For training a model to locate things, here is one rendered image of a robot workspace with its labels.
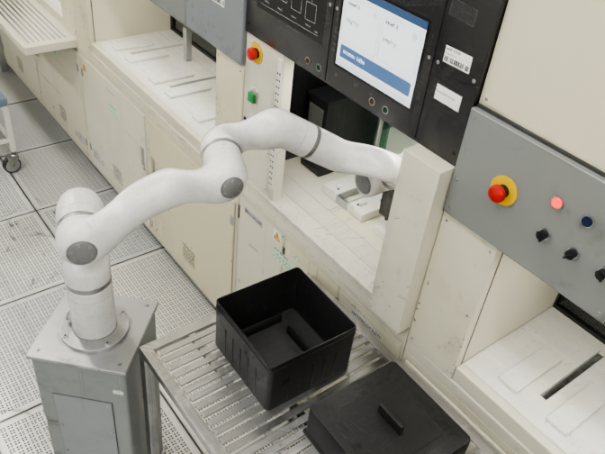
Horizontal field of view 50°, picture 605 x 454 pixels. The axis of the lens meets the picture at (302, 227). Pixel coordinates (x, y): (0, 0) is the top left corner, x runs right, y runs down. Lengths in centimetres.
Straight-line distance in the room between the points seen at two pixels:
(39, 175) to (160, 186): 241
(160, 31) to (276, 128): 203
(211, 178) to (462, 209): 59
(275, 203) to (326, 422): 88
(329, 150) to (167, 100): 133
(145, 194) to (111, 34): 191
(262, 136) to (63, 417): 104
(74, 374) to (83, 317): 17
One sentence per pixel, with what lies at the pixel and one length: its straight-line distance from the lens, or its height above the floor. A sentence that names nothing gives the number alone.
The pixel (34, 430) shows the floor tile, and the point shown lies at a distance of 273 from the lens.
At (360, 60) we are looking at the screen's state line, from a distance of 169.
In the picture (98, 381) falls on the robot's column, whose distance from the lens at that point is 191.
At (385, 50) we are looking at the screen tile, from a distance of 162.
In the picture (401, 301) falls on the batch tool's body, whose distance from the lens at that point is 176.
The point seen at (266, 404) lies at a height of 79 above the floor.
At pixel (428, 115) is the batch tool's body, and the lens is 156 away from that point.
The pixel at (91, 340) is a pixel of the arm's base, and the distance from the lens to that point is 191.
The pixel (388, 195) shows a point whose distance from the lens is 205.
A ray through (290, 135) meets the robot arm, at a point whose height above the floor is 138.
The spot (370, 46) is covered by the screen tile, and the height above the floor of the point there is 156.
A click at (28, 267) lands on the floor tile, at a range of 337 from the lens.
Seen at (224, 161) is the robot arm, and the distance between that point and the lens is 157.
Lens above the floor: 217
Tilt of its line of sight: 38 degrees down
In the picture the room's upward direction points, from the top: 7 degrees clockwise
